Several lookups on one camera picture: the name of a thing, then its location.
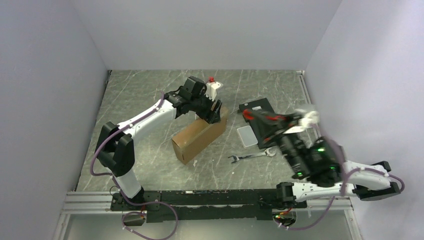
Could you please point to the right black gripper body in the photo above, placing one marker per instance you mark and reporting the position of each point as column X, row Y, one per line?
column 275, row 136

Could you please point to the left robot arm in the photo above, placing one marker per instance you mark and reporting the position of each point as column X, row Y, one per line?
column 115, row 148

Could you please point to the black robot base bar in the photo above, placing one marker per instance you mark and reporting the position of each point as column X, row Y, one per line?
column 168, row 205

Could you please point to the black flat rectangular box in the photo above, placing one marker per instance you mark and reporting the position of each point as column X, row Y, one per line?
column 261, row 128

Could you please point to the black square box with label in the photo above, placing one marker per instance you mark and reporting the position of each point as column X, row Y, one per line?
column 260, row 104

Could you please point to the red utility knife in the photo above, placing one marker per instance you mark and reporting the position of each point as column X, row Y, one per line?
column 263, row 115

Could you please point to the white rounded power bank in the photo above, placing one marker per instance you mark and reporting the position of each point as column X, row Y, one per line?
column 247, row 136

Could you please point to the brown cardboard express box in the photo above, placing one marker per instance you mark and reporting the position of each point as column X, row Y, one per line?
column 194, row 138

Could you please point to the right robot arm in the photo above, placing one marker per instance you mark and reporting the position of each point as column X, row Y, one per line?
column 323, row 165

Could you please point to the aluminium frame rail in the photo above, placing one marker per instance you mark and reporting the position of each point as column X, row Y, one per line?
column 296, row 219

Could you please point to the silver open-end wrench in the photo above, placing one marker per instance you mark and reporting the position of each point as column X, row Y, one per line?
column 268, row 152

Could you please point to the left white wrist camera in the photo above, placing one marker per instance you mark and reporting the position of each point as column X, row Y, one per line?
column 212, row 87

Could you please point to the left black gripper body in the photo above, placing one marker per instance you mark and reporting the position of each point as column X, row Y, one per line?
column 203, row 106

